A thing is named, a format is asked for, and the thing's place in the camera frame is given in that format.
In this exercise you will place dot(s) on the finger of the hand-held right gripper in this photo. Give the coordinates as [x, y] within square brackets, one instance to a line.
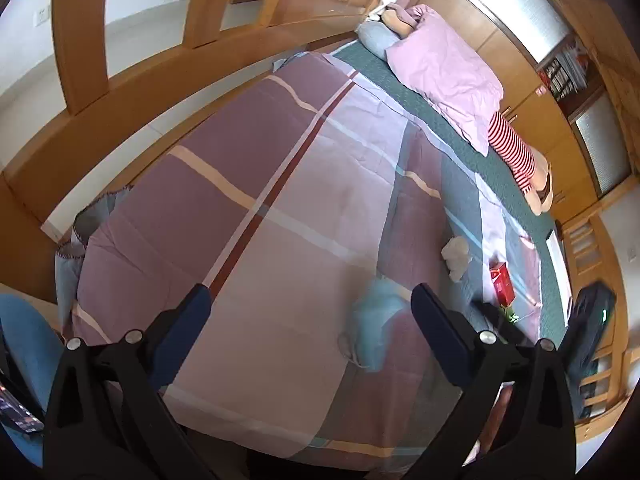
[500, 322]

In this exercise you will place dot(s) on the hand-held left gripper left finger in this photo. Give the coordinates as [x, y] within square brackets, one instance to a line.
[185, 330]

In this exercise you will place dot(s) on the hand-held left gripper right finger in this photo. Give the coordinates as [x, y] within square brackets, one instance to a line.
[440, 330]

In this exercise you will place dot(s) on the small green wrapper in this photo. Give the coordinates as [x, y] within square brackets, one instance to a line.
[510, 316]

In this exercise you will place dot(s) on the light blue face mask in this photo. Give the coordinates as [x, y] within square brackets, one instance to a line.
[375, 327]

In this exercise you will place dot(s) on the small red box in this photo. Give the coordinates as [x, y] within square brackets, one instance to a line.
[501, 285]

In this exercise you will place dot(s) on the flat white box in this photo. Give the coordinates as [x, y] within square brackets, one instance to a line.
[559, 270]

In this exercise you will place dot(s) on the wooden footboard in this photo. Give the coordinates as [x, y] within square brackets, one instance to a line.
[600, 400]

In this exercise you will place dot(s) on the crumpled white tissue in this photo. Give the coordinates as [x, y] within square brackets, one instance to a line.
[456, 257]

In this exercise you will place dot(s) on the plaid pink bed sheet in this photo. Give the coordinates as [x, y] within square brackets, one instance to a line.
[280, 240]

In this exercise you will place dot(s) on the blue grey quilt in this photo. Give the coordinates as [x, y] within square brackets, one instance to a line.
[75, 255]

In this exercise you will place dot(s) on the blue cloth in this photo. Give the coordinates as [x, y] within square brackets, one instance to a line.
[27, 350]

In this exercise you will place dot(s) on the plush doll with striped clothes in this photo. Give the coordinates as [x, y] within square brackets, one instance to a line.
[510, 145]

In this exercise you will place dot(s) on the dark glossy object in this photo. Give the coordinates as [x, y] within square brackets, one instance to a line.
[20, 407]

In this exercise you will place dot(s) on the narrow ribbed glass window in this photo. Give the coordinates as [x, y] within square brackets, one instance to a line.
[602, 145]

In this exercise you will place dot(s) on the pink pillow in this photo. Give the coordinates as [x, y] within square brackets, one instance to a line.
[445, 70]

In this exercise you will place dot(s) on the open shelf with clutter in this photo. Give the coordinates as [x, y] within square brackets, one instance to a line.
[567, 67]

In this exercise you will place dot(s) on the light blue pillow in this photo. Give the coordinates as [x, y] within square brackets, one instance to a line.
[377, 40]

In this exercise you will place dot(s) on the wide ribbed glass window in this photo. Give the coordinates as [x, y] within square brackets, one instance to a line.
[515, 5]

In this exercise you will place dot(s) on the wooden wall cabinet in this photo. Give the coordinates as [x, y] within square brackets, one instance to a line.
[540, 125]

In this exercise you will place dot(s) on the wooden bed frame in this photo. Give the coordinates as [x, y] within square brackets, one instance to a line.
[165, 65]

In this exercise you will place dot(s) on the white wall socket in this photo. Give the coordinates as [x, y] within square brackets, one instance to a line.
[41, 15]

